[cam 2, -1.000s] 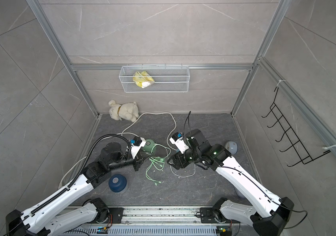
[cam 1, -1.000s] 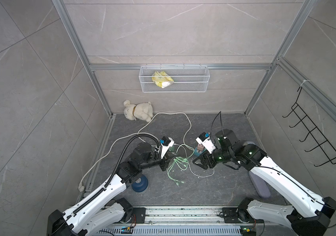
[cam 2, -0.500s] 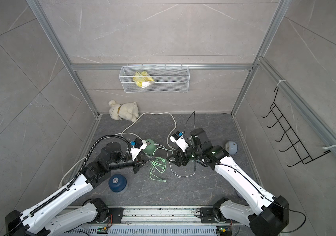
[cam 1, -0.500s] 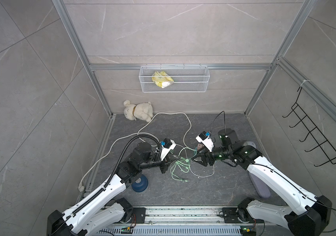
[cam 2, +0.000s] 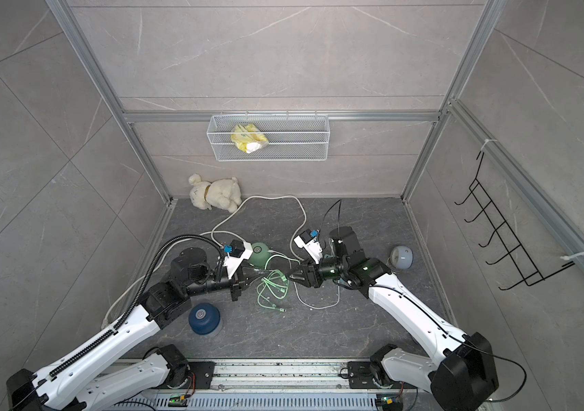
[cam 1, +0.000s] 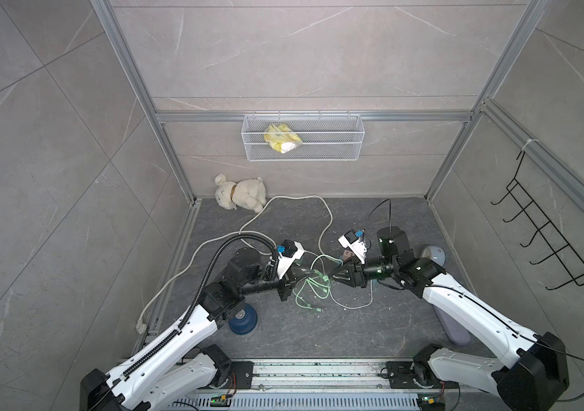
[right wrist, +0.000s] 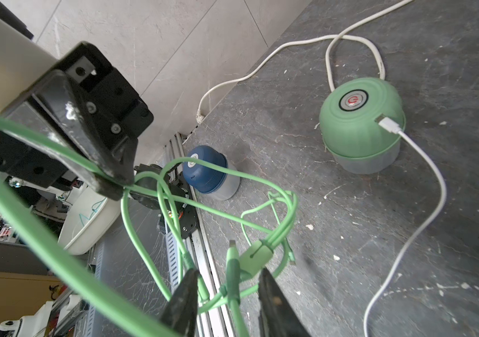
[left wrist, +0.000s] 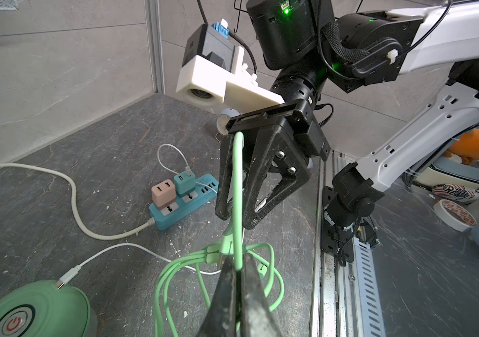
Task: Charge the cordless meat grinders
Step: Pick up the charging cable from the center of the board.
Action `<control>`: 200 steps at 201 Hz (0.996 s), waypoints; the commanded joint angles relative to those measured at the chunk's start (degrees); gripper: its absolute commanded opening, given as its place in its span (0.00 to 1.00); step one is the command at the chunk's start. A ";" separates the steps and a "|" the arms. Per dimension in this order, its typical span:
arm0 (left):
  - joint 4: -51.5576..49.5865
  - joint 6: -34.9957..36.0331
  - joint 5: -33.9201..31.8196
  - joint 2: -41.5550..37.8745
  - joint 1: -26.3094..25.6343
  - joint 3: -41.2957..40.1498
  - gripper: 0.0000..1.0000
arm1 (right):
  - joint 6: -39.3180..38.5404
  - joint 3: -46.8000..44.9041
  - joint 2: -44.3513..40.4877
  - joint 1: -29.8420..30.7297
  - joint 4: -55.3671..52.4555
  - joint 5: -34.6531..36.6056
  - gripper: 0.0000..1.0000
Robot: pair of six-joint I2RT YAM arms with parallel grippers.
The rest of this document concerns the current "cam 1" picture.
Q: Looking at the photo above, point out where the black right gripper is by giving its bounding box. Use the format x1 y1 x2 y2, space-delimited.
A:
327 254 396 289

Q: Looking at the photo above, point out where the green USB cable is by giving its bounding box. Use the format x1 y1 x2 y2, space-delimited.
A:
293 253 347 313

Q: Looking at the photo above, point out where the pink USB charger adapter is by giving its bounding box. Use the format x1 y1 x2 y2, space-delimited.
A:
340 249 355 262

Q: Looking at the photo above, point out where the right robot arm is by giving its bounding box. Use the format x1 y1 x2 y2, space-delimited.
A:
329 224 571 410

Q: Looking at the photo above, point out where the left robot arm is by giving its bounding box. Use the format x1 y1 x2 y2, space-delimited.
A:
79 232 306 410

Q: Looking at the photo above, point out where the white plush teddy bear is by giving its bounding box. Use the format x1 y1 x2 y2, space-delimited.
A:
214 174 267 213

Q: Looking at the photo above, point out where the purple glasses case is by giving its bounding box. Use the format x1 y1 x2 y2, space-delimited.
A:
434 307 472 347

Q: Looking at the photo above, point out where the yellow packet in basket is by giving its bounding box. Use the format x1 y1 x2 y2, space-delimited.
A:
263 123 303 154

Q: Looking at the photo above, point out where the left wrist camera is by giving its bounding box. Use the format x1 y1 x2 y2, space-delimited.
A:
277 240 305 279

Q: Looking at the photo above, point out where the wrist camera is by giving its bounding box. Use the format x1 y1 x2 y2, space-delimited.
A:
277 240 305 279
338 229 367 264

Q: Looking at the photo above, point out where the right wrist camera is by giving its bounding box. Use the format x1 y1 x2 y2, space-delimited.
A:
338 229 367 264

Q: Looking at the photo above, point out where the thick white power cord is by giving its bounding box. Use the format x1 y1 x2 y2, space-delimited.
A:
135 194 335 335

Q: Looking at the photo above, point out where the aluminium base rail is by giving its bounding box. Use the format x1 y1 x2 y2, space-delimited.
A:
104 356 539 411

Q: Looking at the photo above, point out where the white wire wall basket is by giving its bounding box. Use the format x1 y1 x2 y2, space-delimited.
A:
241 114 365 162

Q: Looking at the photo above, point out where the black wire hook rack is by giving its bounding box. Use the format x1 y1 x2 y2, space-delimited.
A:
490 151 584 291

